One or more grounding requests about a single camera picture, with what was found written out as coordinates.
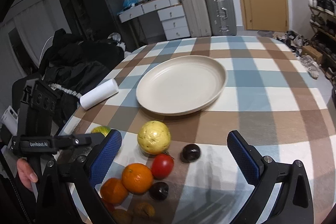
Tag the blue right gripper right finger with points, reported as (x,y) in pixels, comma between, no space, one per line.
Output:
(246,156)

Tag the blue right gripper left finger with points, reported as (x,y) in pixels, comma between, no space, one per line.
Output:
(106,158)

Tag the green wrinkled passion fruit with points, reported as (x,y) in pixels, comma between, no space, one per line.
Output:
(101,129)

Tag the orange tangerine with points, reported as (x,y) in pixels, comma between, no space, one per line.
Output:
(113,191)
(137,178)

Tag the yellow wrinkled passion fruit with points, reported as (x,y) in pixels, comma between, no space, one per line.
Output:
(154,137)

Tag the red tomato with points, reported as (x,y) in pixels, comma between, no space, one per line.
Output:
(110,207)
(162,166)

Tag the brown longan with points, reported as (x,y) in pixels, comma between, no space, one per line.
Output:
(144,210)
(122,216)

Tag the person's left hand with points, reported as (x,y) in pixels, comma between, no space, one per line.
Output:
(26,174)

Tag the black clothes pile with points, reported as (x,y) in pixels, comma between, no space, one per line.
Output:
(72,66)

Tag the white paper towel roll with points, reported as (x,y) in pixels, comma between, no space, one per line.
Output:
(99,94)

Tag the upper dark plum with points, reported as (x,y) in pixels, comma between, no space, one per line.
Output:
(190,153)

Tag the dark plum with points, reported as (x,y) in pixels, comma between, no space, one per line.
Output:
(190,153)
(159,191)

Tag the lower dark plum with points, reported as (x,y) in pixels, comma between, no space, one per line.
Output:
(159,191)

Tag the checkered tablecloth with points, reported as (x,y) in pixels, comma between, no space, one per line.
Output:
(269,98)

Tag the cream round plate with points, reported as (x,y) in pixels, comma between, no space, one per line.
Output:
(182,85)

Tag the black cabinet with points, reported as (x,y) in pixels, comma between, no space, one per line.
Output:
(97,19)

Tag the cardboard box on floor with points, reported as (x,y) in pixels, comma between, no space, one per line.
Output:
(312,52)

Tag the silver suitcase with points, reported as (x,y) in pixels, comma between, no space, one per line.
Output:
(222,17)

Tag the white drawer desk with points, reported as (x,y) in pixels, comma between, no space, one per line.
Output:
(169,13)

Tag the wooden shoe rack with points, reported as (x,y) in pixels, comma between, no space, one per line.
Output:
(322,22)

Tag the beige suitcase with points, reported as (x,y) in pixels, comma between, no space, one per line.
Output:
(197,18)

